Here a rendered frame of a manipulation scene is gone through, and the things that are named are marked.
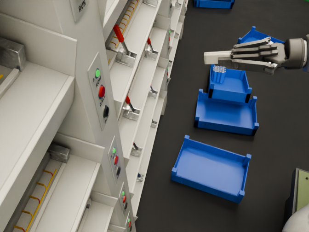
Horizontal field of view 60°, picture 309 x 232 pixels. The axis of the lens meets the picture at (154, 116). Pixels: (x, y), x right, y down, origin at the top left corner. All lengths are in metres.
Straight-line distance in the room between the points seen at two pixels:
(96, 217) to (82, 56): 0.38
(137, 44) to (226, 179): 0.78
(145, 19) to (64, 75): 0.48
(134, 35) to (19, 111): 0.46
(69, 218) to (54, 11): 0.28
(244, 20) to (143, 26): 1.57
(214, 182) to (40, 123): 1.02
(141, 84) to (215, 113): 0.70
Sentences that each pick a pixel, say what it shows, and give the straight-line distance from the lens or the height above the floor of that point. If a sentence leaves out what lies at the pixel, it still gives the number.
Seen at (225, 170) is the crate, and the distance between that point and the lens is 1.27.
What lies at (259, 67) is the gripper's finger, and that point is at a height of 0.66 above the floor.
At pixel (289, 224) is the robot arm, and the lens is 0.78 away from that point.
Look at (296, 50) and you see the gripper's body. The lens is 0.73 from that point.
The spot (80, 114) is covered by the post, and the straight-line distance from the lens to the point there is 0.37.
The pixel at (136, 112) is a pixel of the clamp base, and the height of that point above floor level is 0.52.
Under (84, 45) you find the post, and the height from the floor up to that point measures 0.90.
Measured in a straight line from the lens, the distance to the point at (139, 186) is 1.05.
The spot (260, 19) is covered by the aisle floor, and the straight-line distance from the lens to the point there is 2.30.
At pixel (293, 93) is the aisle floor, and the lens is 1.72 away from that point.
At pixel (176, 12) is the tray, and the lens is 1.57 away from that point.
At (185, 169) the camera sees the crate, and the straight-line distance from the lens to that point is 1.24.
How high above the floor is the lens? 1.08
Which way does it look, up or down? 50 degrees down
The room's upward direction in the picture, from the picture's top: straight up
